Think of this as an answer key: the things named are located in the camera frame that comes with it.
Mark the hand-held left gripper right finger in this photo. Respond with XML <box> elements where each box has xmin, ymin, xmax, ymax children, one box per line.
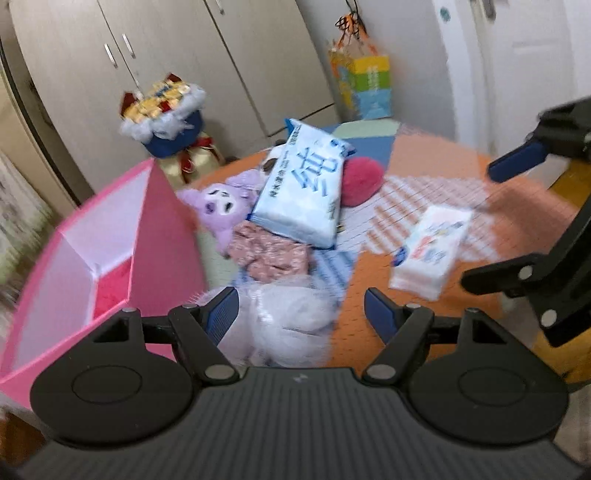
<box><xmin>362</xmin><ymin>287</ymin><xmax>509</xmax><ymax>385</ymax></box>

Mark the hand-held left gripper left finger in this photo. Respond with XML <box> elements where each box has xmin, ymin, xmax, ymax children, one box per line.
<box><xmin>92</xmin><ymin>286</ymin><xmax>241</xmax><ymax>385</ymax></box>

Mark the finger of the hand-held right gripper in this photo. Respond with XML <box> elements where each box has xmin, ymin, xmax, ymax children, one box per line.
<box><xmin>487</xmin><ymin>95</ymin><xmax>591</xmax><ymax>184</ymax></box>
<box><xmin>462</xmin><ymin>194</ymin><xmax>591</xmax><ymax>350</ymax></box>

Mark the white fluffy cloth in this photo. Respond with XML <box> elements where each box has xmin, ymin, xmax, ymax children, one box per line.
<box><xmin>198</xmin><ymin>272</ymin><xmax>339</xmax><ymax>368</ymax></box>

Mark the pink floral cloth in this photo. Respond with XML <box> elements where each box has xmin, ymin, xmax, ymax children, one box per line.
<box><xmin>228</xmin><ymin>222</ymin><xmax>313</xmax><ymax>283</ymax></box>

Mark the small white tissue pack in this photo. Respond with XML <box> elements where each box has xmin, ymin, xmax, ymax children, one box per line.
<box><xmin>389</xmin><ymin>205</ymin><xmax>474</xmax><ymax>299</ymax></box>

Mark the purple plush toy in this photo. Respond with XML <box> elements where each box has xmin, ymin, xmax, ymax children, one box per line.
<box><xmin>178</xmin><ymin>168</ymin><xmax>265</xmax><ymax>256</ymax></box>

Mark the pink cardboard box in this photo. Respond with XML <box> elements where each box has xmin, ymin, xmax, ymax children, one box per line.
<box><xmin>0</xmin><ymin>159</ymin><xmax>208</xmax><ymax>411</ymax></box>

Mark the large blue white tissue pack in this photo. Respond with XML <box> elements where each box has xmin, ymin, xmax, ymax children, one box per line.
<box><xmin>249</xmin><ymin>119</ymin><xmax>357</xmax><ymax>251</ymax></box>

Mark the white door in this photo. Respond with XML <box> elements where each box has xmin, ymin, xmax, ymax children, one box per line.
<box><xmin>434</xmin><ymin>0</ymin><xmax>591</xmax><ymax>160</ymax></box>

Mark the pink round plush ball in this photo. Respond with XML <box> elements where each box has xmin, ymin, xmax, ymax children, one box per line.
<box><xmin>341</xmin><ymin>157</ymin><xmax>385</xmax><ymax>207</ymax></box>

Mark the colourful paper gift bag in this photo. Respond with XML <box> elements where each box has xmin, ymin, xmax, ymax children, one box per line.
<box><xmin>328</xmin><ymin>9</ymin><xmax>394</xmax><ymax>123</ymax></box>

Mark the flower bouquet in blue wrap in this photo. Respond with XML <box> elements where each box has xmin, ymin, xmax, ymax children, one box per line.
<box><xmin>119</xmin><ymin>74</ymin><xmax>227</xmax><ymax>186</ymax></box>

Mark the beige wardrobe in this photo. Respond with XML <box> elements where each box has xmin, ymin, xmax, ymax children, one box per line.
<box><xmin>9</xmin><ymin>0</ymin><xmax>339</xmax><ymax>204</ymax></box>

